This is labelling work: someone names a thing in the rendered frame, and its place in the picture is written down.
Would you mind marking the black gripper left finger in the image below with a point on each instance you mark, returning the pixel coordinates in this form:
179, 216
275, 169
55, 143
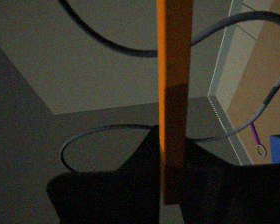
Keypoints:
135, 187

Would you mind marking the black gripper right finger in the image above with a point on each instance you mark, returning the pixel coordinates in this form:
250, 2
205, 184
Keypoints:
209, 183

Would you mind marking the grey loop with purple handle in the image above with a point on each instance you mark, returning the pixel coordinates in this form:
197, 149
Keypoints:
257, 139

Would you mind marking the blue rectangular block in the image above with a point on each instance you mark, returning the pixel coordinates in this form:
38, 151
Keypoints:
275, 148

